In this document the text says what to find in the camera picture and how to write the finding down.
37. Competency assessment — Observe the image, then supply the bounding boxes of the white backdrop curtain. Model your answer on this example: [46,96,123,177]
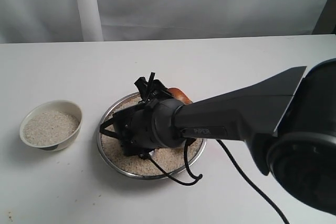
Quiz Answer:
[1,0,327,43]

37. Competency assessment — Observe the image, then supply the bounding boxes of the round steel rice tray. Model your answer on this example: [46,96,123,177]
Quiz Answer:
[96,91,208,180]

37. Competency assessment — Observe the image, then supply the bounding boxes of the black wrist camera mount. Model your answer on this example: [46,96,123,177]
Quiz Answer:
[120,143,155,159]

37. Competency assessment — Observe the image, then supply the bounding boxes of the black camera cable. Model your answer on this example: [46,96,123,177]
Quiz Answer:
[99,71,291,224]

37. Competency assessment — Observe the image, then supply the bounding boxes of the white ceramic rice bowl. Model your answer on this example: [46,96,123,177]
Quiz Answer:
[19,100,83,152]

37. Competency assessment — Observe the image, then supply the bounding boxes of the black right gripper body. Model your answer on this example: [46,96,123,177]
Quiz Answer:
[112,99,163,149]

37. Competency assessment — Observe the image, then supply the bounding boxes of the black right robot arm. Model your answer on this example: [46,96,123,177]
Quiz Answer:
[113,59,335,214]

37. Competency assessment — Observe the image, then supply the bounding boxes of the brown wooden cup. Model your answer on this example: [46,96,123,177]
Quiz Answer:
[167,88,192,104]

